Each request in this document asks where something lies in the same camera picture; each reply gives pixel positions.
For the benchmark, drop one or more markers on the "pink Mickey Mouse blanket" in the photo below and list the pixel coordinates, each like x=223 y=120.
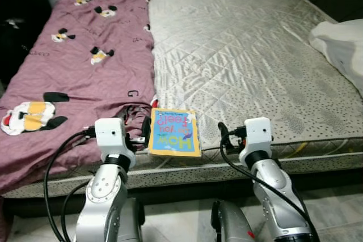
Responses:
x=85 y=83

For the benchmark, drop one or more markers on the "dark bed frame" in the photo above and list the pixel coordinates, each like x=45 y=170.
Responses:
x=329 y=177

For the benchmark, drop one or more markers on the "robot leg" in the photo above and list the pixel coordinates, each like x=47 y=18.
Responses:
x=133 y=222
x=232 y=225

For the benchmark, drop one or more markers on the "beige quilted mattress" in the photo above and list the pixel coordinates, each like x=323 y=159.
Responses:
x=244 y=55

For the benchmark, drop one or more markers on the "colourful children's book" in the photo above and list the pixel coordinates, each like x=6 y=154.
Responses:
x=173 y=134

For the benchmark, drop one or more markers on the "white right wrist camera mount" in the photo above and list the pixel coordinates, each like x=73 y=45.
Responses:
x=258 y=134

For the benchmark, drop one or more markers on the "black bag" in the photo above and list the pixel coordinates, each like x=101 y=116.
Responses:
x=22 y=26

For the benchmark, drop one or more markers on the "robot right leg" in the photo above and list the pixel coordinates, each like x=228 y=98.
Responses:
x=232 y=225

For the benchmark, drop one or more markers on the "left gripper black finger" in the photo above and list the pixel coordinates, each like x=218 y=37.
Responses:
x=146 y=130

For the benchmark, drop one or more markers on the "white pillow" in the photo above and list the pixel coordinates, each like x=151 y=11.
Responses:
x=340 y=43

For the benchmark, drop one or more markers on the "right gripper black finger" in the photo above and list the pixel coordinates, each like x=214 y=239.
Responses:
x=224 y=134

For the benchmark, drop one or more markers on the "robot left leg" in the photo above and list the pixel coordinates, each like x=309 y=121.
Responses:
x=133 y=222

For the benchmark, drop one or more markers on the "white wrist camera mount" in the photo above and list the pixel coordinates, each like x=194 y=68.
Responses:
x=258 y=134
x=110 y=134

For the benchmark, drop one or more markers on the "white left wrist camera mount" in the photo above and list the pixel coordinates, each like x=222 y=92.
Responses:
x=110 y=134

